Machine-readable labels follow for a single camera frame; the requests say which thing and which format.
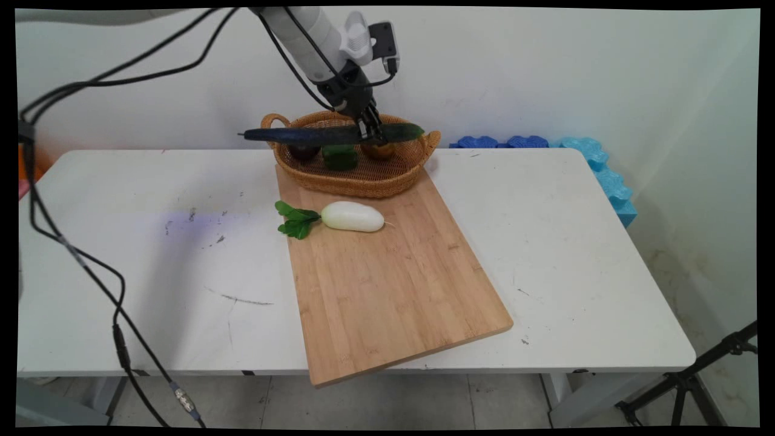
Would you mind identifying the thin black cable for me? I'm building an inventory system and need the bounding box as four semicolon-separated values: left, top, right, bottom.
18;7;241;144

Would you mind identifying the black cable with metal connector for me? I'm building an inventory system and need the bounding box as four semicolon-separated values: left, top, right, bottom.
18;140;208;428

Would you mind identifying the dark green cucumber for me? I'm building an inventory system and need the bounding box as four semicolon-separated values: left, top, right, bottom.
237;123;426;147

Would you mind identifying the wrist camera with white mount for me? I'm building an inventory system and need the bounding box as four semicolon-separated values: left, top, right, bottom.
340;11;401;76

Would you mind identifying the green bell pepper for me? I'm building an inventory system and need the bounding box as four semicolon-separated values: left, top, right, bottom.
321;144;359;173

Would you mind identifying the orange object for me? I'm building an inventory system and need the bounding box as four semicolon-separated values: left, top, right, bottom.
18;148;45;182

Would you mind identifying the white radish with green leaves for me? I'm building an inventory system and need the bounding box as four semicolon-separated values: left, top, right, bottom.
275;200;395;240

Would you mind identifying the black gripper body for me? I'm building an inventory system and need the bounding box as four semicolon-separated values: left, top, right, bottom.
315;62;380;120

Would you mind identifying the woven wicker basket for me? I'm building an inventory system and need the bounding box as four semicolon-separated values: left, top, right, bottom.
261;110;442;199

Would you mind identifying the black camera cable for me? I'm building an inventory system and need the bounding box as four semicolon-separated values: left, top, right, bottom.
257;8;398;113

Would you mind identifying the white table leg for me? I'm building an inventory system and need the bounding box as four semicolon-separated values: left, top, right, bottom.
541;370;670;428
15;377;125;428

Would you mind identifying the dark purple round vegetable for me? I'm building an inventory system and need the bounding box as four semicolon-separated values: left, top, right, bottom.
288;144;322;164

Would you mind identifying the dark blue foam block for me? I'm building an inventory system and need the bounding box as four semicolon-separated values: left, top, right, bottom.
449;136;500;150
500;135;550;149

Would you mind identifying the orange brown potato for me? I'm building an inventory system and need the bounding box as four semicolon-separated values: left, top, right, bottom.
361;142;397;162

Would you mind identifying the light blue foam mat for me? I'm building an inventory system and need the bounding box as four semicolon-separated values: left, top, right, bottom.
549;137;638;228

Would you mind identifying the bamboo cutting board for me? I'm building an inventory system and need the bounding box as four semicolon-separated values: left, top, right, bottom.
275;163;515;388

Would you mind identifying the black tripod stand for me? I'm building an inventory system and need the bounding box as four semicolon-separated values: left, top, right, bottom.
615;320;759;428

